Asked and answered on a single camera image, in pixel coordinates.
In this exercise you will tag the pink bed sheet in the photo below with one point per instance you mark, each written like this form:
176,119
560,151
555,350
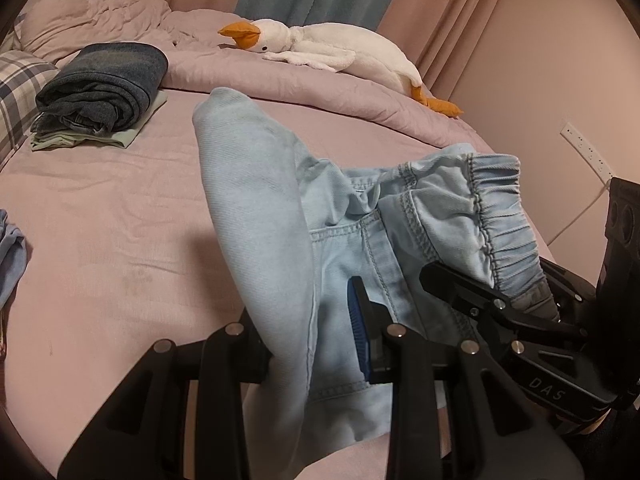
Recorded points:
125,210

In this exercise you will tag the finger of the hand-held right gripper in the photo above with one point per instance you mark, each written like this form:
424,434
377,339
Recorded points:
460,290
565,285

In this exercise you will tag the folded dark blue jeans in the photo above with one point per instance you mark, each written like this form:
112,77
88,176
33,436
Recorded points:
100,85

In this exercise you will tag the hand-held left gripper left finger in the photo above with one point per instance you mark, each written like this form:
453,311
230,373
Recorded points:
250,355

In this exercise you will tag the white goose plush toy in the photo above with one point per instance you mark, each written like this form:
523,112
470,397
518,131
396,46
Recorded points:
350,47

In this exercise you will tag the pink quilt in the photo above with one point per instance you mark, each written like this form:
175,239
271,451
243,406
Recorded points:
300,85

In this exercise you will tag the light blue denim pants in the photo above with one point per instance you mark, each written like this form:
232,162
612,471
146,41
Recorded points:
260,210

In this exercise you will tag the folded light green garment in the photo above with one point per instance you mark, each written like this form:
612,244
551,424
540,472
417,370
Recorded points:
125,137

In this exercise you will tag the plaid pillow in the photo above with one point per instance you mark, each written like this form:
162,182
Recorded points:
20,90

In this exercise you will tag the white wall power strip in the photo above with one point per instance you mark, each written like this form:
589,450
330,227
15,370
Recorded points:
585,146

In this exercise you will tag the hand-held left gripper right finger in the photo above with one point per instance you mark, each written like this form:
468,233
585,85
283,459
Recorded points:
357,325

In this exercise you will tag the light blue cloth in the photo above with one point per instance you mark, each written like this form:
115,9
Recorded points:
12,255

